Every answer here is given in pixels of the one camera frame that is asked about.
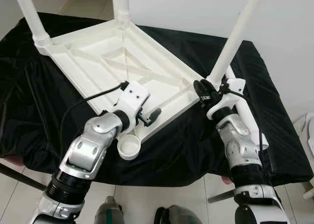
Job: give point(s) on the grey left robot leg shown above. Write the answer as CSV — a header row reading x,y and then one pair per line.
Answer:
x,y
109,211

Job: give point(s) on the white plastic children table top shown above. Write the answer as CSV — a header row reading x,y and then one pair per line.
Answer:
x,y
98,62

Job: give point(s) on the black table cloth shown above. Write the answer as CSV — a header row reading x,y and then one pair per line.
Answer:
x,y
29,101

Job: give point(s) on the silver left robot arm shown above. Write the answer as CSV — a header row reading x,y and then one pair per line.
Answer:
x,y
83,155

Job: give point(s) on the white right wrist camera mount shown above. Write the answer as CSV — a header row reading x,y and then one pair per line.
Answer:
x,y
228,101

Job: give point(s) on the white plastic chair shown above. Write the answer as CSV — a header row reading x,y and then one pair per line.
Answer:
x,y
305,133

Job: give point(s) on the maroon plastic stool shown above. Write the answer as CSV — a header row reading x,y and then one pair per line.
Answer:
x,y
228,179
12,160

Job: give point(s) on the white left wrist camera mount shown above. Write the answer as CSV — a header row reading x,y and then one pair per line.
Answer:
x,y
131,99

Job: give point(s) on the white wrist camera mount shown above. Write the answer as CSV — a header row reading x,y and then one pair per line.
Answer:
x,y
228,101
131,99

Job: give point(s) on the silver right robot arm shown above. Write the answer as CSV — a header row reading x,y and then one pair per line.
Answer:
x,y
245,160

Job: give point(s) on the grey robot leg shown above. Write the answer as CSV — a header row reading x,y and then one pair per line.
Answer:
x,y
109,211
179,216

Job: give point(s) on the black metal table leg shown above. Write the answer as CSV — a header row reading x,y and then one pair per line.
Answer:
x,y
221,195
22,177

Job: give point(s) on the grey right robot leg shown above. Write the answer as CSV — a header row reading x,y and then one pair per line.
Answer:
x,y
179,216

